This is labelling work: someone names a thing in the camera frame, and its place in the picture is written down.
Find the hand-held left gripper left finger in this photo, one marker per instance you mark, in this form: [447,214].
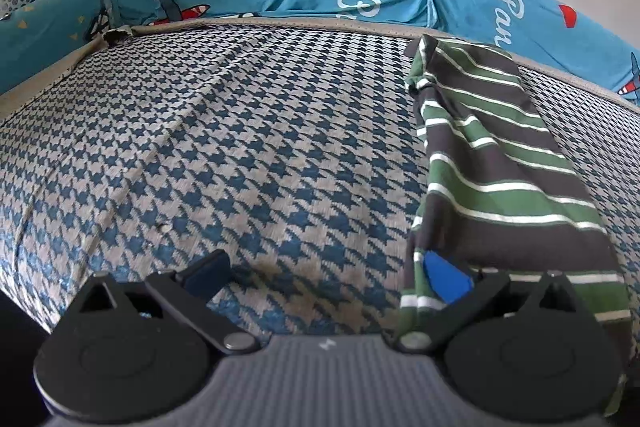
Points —
[210,269]

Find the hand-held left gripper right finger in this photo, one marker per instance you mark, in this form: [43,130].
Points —
[447,279]

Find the green grey striped shirt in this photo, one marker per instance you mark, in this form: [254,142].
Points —
[500,157]

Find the blue houndstooth mat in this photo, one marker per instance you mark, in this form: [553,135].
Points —
[250,132]

